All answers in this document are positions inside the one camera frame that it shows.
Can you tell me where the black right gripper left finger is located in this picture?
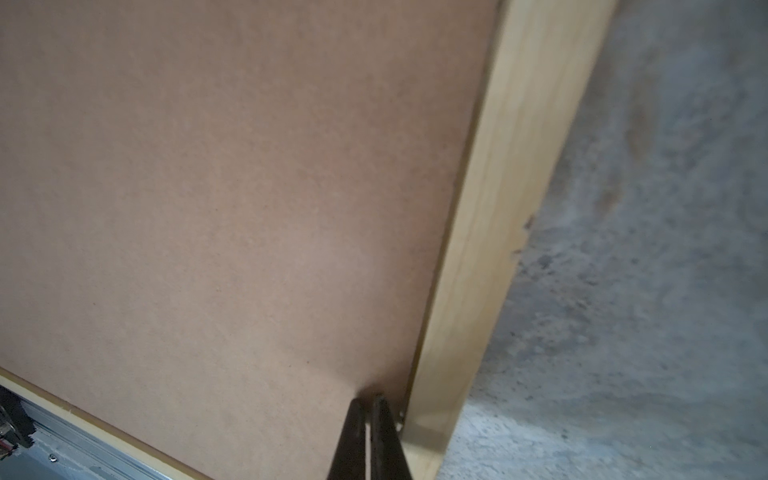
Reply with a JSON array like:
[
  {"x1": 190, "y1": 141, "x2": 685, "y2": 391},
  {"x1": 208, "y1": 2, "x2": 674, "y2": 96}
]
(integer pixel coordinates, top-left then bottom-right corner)
[{"x1": 327, "y1": 399, "x2": 367, "y2": 480}]

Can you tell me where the light wooden picture frame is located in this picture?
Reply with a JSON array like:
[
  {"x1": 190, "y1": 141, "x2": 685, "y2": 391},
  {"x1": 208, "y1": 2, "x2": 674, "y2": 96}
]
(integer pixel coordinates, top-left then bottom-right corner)
[{"x1": 0, "y1": 0, "x2": 619, "y2": 480}]

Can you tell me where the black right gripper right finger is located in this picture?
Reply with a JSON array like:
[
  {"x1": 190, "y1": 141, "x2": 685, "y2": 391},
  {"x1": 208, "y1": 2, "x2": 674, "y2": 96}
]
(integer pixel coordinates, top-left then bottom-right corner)
[{"x1": 370, "y1": 394, "x2": 413, "y2": 480}]

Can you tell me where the brown cardboard backing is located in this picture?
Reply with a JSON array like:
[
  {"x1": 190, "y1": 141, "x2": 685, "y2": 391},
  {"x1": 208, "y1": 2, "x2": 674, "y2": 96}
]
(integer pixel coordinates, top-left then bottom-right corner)
[{"x1": 0, "y1": 0, "x2": 500, "y2": 480}]

